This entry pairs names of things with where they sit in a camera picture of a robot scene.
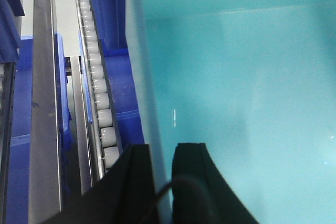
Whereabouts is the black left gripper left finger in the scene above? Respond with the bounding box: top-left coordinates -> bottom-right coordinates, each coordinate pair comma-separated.
45,144 -> 158,223

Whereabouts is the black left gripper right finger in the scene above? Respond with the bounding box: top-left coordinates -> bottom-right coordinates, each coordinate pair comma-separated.
172,143 -> 257,223

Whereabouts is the light blue plastic bin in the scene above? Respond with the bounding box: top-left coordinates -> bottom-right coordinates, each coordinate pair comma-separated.
126,0 -> 335,223

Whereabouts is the white roller conveyor track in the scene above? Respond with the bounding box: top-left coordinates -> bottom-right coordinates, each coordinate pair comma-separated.
75,0 -> 122,179

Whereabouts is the dark blue bin beside rollers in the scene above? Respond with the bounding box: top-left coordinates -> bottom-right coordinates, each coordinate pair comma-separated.
91,0 -> 144,147

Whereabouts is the steel shelf rail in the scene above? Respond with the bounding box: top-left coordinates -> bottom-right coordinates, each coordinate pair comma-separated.
28,0 -> 62,223

